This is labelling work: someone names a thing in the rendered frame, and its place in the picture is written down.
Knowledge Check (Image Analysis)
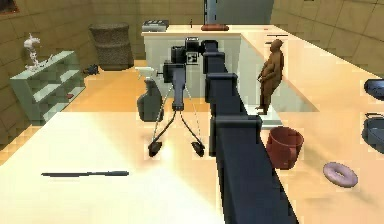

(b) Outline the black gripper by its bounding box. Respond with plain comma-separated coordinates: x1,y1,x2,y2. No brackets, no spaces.
147,45,206,158

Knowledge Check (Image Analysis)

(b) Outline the grey spray bottle white head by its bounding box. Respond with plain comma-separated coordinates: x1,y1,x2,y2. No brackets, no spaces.
134,66,165,123

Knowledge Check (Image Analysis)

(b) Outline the black knife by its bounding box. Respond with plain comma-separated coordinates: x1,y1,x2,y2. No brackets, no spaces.
40,170,130,178

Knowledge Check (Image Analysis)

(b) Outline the white kitchen counter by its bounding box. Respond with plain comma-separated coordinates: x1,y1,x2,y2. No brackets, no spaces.
0,23,384,224

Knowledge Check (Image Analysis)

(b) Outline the red mug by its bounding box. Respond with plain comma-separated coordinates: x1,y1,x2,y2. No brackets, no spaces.
265,126,305,171

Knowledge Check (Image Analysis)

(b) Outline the small dark floor object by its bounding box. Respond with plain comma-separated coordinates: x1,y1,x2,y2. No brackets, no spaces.
82,63,100,76

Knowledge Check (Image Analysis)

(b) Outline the brown human figure statue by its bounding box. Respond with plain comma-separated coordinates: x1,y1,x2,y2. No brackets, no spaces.
255,38,285,116

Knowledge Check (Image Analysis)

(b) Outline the brown wicker basket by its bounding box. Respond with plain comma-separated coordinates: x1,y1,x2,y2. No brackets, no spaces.
87,22,135,72

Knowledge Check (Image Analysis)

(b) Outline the red-brown flat dish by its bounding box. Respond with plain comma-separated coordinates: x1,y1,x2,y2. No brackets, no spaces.
200,23,230,32

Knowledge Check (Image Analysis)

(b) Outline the grey fridge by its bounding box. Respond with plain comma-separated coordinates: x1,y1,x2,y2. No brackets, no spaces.
203,0,275,26

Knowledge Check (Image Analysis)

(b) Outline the pink doughnut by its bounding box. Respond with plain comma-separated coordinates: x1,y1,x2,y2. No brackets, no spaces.
322,161,360,189

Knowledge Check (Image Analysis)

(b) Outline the pale green shelf unit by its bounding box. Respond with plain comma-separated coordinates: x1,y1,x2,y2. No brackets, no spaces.
9,50,87,127

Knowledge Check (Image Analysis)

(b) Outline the white sculpture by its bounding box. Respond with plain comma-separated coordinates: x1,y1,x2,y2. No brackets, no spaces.
22,32,55,73

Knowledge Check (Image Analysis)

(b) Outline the grey pot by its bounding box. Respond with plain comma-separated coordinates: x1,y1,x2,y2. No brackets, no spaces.
361,112,384,155

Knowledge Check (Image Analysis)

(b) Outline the dark blue pan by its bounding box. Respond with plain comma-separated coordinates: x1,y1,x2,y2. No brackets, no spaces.
363,78,384,101

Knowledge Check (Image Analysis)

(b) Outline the dark framed picture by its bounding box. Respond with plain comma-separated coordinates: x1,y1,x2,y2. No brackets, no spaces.
0,0,20,15

